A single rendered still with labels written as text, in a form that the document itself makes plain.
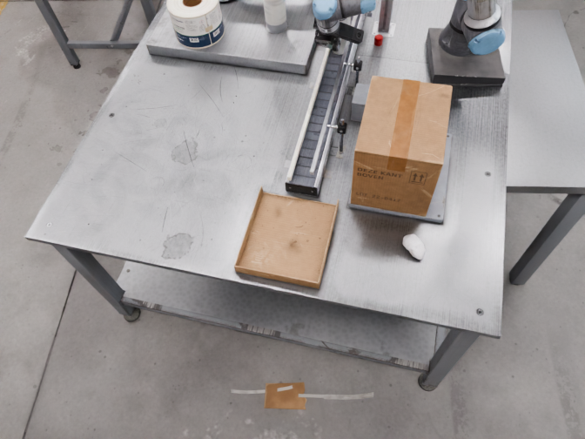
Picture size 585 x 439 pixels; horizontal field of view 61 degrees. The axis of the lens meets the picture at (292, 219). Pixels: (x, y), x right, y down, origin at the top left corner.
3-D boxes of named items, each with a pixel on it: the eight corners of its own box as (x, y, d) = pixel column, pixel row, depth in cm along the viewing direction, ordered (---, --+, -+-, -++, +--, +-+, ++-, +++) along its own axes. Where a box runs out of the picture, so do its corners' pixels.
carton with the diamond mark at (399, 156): (366, 133, 174) (372, 74, 151) (435, 144, 170) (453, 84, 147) (350, 204, 159) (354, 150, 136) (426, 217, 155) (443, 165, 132)
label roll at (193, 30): (233, 35, 201) (227, 3, 188) (190, 56, 196) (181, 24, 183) (210, 10, 210) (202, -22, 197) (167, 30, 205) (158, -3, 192)
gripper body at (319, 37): (319, 25, 179) (315, 10, 167) (343, 28, 178) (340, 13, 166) (316, 46, 179) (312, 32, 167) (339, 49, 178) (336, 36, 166)
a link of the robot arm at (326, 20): (340, 10, 150) (313, 17, 152) (343, 25, 161) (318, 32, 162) (336, -15, 151) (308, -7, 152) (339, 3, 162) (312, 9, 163)
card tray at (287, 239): (262, 192, 166) (260, 185, 162) (339, 205, 161) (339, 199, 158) (235, 272, 151) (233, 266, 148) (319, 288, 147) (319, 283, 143)
